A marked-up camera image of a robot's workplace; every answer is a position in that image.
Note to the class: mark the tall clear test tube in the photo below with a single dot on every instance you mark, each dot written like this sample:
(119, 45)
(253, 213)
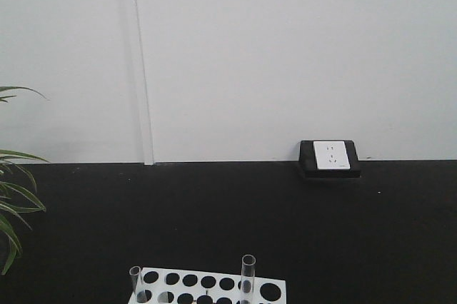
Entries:
(248, 267)

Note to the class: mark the short clear test tube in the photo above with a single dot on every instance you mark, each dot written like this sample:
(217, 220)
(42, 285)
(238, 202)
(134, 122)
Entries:
(136, 279)

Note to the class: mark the black socket box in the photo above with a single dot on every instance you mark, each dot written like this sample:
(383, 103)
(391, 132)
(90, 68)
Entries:
(307, 162)

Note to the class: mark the white power outlet plate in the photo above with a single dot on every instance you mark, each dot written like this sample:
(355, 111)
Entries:
(331, 155)

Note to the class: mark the white test tube rack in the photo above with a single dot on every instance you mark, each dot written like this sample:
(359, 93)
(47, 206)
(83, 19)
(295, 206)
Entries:
(165, 285)

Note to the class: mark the green striped leaf plant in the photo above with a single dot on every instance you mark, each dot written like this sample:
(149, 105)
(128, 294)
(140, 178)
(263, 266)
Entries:
(16, 200)

